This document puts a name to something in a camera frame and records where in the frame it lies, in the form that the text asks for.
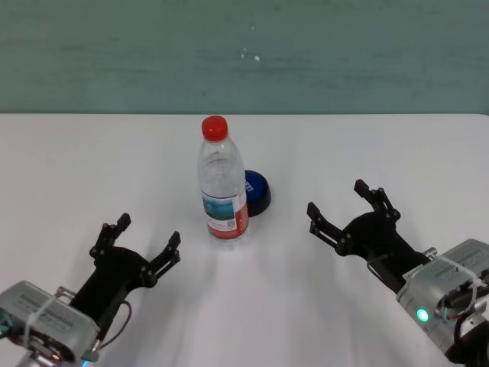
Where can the clear red-capped water bottle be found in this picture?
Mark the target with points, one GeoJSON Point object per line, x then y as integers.
{"type": "Point", "coordinates": [223, 199]}

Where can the blue button with black base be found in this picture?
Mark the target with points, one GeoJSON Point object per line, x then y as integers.
{"type": "Point", "coordinates": [258, 191]}

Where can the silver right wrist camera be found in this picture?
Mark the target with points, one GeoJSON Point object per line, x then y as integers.
{"type": "Point", "coordinates": [447, 267]}

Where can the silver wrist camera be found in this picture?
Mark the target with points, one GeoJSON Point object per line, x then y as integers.
{"type": "Point", "coordinates": [46, 309]}
{"type": "Point", "coordinates": [447, 267]}

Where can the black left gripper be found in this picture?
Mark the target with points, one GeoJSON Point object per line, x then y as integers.
{"type": "Point", "coordinates": [114, 275]}

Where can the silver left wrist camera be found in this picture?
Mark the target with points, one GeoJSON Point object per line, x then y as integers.
{"type": "Point", "coordinates": [46, 309]}

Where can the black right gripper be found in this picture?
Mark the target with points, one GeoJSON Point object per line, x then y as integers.
{"type": "Point", "coordinates": [378, 241]}

